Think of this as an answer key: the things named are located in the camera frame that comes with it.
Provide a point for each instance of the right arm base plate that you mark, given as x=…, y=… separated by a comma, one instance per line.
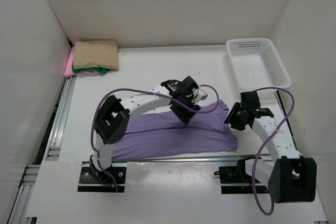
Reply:
x=234, y=180

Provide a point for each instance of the white plastic basket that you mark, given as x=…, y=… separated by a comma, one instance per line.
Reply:
x=257, y=64

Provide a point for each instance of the folded pink t shirt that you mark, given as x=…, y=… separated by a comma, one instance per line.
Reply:
x=69, y=72

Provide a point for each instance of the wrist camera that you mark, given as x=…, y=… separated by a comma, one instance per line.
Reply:
x=192, y=92
x=250, y=100

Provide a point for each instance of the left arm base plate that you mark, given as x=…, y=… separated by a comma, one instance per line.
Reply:
x=100, y=182

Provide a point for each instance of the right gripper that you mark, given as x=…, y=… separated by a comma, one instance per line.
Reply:
x=230, y=117

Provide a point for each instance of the beige t shirt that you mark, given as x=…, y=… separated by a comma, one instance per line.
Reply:
x=96, y=54

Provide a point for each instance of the aluminium frame rail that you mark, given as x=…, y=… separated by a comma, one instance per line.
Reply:
x=49, y=151

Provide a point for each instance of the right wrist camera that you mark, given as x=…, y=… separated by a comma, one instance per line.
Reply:
x=250, y=100

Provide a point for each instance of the green t shirt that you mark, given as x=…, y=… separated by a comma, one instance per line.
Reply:
x=90, y=70

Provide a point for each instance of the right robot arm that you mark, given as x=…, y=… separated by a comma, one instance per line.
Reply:
x=292, y=177

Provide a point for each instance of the purple t shirt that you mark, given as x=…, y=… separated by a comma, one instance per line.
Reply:
x=163, y=134

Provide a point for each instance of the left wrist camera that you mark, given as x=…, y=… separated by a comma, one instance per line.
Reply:
x=192, y=92

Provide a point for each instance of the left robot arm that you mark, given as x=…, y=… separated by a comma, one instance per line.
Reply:
x=113, y=115

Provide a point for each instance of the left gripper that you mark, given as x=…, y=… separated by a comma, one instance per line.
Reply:
x=185, y=116

